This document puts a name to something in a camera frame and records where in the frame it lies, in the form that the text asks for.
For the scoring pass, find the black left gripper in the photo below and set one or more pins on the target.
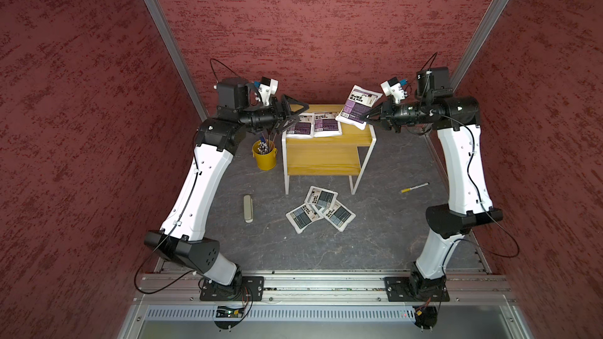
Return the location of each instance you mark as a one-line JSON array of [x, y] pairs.
[[294, 116]]

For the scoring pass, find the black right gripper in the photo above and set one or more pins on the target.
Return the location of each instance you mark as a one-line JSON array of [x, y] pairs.
[[379, 120]]

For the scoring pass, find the wooden shelf with white frame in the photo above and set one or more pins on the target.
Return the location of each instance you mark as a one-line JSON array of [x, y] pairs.
[[346, 155]]

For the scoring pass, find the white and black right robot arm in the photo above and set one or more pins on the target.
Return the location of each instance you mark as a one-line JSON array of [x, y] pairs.
[[457, 124]]

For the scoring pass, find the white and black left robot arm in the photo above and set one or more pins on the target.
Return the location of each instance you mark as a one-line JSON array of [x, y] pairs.
[[243, 107]]

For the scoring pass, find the pens in cup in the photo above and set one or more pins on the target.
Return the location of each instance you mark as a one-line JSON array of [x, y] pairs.
[[266, 142]]

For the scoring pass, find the yellow pen cup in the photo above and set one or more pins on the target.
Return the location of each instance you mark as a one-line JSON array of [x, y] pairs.
[[264, 162]]

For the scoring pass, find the beige rectangular case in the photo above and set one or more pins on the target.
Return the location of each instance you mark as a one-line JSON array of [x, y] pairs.
[[248, 209]]

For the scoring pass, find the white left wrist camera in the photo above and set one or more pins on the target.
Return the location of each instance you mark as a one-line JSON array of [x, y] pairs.
[[264, 89]]

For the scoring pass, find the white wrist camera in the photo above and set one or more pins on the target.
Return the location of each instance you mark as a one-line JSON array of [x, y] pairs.
[[264, 89], [395, 89]]

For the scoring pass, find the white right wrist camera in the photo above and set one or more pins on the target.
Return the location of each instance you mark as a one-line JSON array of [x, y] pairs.
[[395, 89]]

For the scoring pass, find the yellow handled screwdriver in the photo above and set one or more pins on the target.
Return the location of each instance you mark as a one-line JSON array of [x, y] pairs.
[[403, 191]]

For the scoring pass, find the right aluminium corner post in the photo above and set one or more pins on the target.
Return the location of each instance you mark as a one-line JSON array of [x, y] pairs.
[[481, 34]]

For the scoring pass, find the aluminium corner post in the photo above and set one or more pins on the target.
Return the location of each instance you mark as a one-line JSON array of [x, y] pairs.
[[481, 34], [163, 27]]

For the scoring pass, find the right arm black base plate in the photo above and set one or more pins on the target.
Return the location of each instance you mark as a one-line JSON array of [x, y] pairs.
[[416, 289]]

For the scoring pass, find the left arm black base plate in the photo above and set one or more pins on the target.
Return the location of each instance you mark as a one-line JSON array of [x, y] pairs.
[[246, 288]]

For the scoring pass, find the left aluminium corner post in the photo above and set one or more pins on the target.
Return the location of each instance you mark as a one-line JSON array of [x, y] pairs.
[[163, 27]]

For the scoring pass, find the aluminium mounting rail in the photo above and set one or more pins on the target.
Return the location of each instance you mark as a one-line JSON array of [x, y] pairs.
[[375, 288]]

